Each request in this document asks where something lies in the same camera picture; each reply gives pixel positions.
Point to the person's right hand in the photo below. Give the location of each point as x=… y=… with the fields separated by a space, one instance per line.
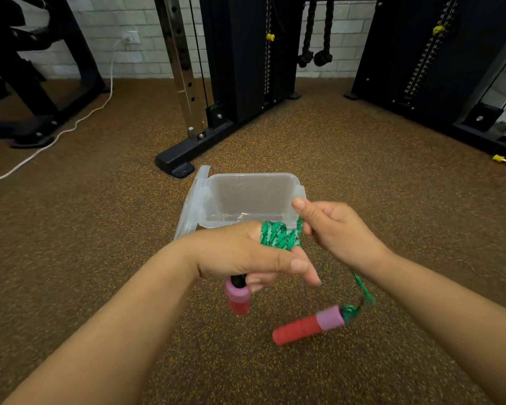
x=341 y=236

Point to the person's left hand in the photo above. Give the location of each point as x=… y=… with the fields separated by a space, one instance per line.
x=227 y=253

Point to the person's right thumb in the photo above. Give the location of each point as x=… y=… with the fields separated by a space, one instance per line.
x=305 y=211

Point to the person's left thumb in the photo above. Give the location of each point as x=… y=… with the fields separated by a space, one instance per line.
x=284 y=262

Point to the person's left forearm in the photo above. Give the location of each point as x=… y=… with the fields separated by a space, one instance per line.
x=118 y=324

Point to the person's right forearm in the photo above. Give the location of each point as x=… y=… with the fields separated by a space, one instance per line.
x=447 y=316

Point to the clear plastic storage box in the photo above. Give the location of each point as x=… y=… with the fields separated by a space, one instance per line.
x=248 y=198

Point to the clear plastic box lid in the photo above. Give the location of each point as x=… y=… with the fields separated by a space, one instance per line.
x=193 y=206

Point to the black weight stack machine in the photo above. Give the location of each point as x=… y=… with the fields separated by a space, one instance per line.
x=442 y=63

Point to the perforated steel upright post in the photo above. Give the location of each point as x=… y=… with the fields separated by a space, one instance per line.
x=181 y=63

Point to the white wall socket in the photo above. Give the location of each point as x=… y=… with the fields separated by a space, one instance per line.
x=131 y=37

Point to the black exercise bench frame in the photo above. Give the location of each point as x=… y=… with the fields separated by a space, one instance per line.
x=38 y=67

